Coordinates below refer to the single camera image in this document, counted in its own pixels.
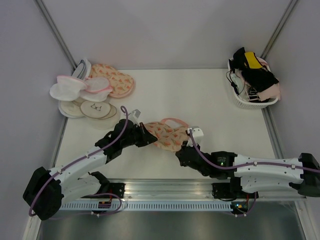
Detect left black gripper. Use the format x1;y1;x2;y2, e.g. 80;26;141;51
121;121;157;148

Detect peach floral mesh laundry bag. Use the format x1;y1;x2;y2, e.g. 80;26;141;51
144;117;189;153

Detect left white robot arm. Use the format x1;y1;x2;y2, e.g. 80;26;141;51
22;119;158;221

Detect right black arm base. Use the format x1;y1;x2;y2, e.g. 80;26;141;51
211;182;237;202

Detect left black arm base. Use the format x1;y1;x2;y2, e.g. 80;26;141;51
108;182;126;199

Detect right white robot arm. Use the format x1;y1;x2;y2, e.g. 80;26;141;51
175;144;320;199

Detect beige bag with bra print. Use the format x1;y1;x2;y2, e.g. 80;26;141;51
79;100;117;119

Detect white plastic laundry basket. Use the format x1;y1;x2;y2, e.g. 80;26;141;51
225;58;280;110

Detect cream round mesh bag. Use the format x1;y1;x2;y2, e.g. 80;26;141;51
58;101;84;119

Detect white blue-trimmed mesh bag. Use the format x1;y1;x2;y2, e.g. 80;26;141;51
71;58;92;80

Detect white pink-trimmed mesh bag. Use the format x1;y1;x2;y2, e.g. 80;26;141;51
49;75;89;102

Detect black bra in basket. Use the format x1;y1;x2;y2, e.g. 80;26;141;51
230;47;279;92

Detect pink bra in basket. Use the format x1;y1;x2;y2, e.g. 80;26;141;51
257;83;281;102

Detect yellow garment in basket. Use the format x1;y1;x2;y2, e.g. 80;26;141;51
244;51;263;69

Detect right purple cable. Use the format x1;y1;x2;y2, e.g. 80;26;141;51
189;129;320;218

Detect purple cable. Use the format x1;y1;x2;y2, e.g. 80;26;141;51
189;129;320;218
28;105;131;220

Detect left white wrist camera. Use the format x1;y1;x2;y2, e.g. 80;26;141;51
128;109;141;125

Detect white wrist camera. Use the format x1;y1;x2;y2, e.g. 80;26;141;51
128;109;141;125
186;126;204;147

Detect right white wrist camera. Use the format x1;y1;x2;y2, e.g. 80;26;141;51
186;126;204;147

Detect aluminium mounting rail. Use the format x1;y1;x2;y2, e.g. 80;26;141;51
74;178;308;201

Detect white slotted cable duct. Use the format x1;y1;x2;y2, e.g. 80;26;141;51
60;200;246;212

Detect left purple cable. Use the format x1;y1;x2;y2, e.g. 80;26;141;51
28;105;131;220

